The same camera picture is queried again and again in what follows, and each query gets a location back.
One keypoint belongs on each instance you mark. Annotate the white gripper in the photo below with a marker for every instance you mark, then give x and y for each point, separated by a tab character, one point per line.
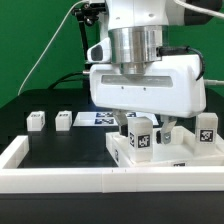
167	88

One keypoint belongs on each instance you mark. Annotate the white square table top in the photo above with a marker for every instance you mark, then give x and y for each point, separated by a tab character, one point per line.
182	151

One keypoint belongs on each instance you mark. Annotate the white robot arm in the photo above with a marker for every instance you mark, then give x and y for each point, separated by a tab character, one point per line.
135	69

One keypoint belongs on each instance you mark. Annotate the white sheet with tags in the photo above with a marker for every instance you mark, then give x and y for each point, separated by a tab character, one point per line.
106	118

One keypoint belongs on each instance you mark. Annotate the white U-shaped fence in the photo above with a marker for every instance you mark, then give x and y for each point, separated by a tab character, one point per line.
100	180

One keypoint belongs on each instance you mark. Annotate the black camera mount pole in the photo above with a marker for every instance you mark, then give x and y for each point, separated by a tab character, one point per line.
87	15

